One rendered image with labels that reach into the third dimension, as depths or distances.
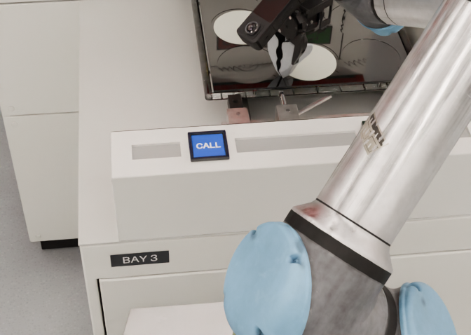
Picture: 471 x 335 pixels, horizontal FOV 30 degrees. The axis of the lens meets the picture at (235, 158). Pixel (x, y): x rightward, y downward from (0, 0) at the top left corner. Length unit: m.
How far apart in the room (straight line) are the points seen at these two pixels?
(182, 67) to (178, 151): 0.38
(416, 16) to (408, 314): 0.44
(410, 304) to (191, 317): 0.44
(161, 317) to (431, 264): 0.49
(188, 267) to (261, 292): 0.59
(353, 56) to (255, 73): 0.18
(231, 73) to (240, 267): 0.68
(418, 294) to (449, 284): 0.65
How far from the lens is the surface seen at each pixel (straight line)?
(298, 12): 1.37
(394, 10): 1.20
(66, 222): 2.27
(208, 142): 1.27
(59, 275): 2.35
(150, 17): 1.75
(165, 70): 1.62
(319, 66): 1.51
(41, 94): 1.96
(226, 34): 1.57
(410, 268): 1.50
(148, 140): 1.28
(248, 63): 1.51
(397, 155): 0.83
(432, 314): 0.94
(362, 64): 1.53
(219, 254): 1.38
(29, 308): 2.30
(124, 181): 1.24
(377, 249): 0.84
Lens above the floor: 1.86
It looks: 46 degrees down
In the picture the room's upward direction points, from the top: 2 degrees clockwise
